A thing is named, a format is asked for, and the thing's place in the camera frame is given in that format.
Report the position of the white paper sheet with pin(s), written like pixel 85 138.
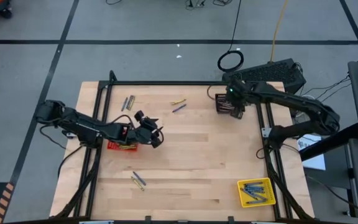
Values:
pixel 314 161

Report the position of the red plastic basket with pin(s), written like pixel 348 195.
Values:
pixel 113 147

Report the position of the yellow orange crayon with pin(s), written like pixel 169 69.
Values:
pixel 127 145

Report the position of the black keyboard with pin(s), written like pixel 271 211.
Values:
pixel 266 70

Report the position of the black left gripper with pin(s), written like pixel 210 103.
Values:
pixel 145 130

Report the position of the black plastic basket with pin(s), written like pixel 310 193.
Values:
pixel 217 96

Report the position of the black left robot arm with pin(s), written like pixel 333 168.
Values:
pixel 82 126

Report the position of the brown crayon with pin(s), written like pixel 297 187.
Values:
pixel 225 109
pixel 224 105

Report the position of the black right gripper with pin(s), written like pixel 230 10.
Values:
pixel 236 93

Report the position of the yellow plastic basket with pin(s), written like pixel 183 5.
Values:
pixel 270 186

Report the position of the black aluminium table frame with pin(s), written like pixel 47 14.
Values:
pixel 182 83

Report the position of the black diagonal beam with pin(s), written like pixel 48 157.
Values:
pixel 337 140

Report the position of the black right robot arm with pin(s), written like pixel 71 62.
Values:
pixel 291 99

